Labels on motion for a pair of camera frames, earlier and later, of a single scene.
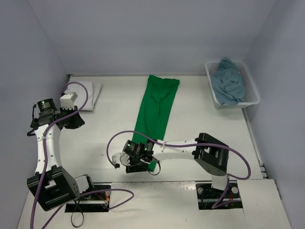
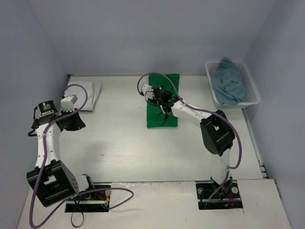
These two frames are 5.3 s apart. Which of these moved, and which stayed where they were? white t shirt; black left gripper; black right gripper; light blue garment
Moved: black right gripper
Stayed: light blue garment; black left gripper; white t shirt
